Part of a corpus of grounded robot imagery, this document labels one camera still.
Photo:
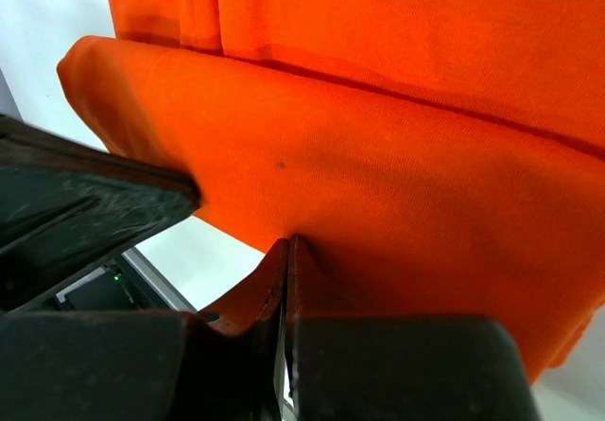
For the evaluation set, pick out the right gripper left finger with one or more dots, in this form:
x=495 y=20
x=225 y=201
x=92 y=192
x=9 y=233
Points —
x=222 y=363

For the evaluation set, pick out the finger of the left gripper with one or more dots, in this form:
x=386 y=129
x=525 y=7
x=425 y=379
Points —
x=67 y=209

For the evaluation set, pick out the aluminium mounting rail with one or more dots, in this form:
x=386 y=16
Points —
x=151 y=282

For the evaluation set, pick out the orange t shirt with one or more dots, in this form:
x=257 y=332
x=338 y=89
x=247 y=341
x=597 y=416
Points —
x=437 y=155

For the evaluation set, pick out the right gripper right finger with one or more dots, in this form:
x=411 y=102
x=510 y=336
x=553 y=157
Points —
x=347 y=364

